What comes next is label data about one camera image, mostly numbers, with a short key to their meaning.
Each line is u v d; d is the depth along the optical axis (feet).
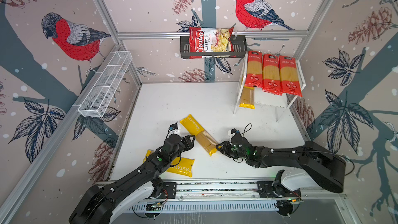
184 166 2.60
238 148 2.16
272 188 2.41
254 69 2.61
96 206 1.34
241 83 2.56
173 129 2.44
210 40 2.87
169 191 2.40
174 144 2.07
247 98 2.88
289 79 2.44
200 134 2.96
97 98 2.39
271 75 2.45
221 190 2.46
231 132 2.69
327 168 1.42
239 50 3.05
